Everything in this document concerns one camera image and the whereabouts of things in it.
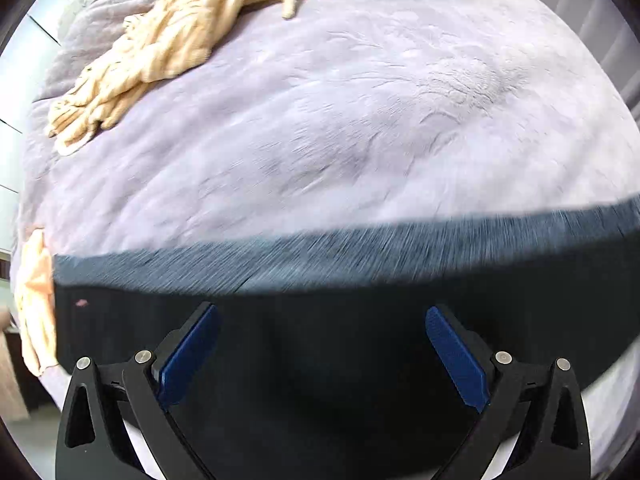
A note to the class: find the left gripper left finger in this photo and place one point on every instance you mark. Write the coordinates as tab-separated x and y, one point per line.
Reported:
93	441

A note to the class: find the lavender plush bed blanket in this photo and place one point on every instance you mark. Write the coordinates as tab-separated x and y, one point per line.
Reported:
355	113

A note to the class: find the black pants patterned cuffs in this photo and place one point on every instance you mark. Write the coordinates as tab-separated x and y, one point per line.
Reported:
322	367

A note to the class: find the orange cloth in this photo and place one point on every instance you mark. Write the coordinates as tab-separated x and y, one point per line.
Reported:
34	300

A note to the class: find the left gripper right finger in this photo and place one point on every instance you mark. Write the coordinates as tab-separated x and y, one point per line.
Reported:
554	440

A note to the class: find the cream striped garment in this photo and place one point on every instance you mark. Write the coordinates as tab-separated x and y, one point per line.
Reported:
163	43

